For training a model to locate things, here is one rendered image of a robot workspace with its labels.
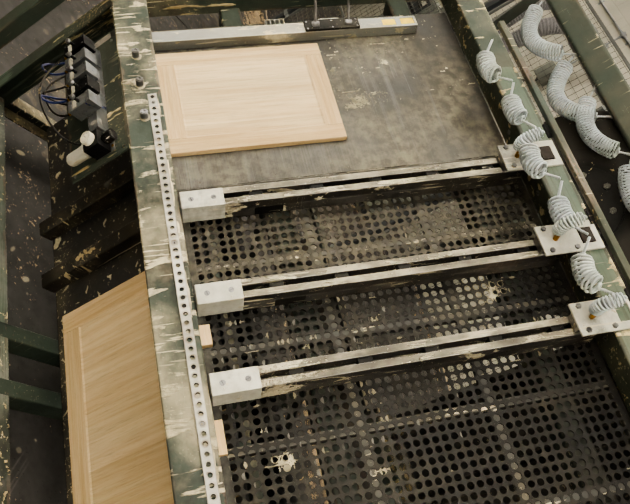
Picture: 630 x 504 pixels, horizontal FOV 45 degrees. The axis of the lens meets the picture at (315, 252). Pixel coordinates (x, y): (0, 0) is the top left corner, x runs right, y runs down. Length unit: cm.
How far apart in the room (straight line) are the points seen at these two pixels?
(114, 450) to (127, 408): 12
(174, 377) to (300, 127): 95
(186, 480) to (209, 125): 114
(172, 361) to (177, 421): 16
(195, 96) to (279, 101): 27
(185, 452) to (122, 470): 48
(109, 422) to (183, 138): 90
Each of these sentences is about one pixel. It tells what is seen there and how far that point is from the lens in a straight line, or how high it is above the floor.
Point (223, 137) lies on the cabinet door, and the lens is 243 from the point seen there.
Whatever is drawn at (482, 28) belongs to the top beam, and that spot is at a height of 185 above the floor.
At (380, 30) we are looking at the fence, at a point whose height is 154.
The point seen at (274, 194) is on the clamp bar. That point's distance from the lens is 223.
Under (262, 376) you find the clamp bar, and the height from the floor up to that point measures 102.
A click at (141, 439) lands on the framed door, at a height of 53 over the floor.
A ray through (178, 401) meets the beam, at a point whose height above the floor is 85.
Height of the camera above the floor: 193
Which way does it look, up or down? 20 degrees down
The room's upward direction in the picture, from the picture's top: 63 degrees clockwise
